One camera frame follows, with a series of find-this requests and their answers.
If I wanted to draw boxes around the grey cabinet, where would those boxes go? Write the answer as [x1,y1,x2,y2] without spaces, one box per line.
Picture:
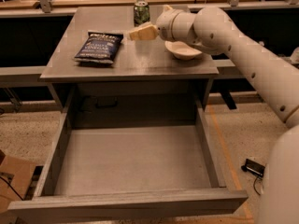
[40,7,218,128]

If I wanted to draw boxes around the green camouflage soda can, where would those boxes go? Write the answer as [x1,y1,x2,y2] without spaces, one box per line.
[134,1,150,26]

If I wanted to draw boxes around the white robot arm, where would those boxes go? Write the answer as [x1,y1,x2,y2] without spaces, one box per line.
[128,6,299,224]

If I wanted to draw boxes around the white paper bowl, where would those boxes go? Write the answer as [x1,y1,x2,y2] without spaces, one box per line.
[164,41,203,61]

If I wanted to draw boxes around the black drawer handle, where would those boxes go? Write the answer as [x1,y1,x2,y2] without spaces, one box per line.
[94,97,118,109]

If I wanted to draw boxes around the black floor cable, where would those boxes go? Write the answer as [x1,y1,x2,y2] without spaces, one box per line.
[252,175,265,197]

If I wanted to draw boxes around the open grey top drawer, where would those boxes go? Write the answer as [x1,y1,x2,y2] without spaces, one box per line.
[8,91,248,224]

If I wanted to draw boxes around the blue chip bag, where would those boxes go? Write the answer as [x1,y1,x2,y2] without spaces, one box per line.
[74,31,123,64]

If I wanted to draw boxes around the small black floor device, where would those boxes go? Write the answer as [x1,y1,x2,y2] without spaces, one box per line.
[241,159,265,178]

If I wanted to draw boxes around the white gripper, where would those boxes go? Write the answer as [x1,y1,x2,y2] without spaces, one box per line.
[128,4,200,46]

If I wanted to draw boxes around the cardboard box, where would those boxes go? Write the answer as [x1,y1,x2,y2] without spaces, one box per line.
[0,150,36,216]

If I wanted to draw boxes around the white object on shelf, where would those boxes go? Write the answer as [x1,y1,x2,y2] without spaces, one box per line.
[290,47,299,63]

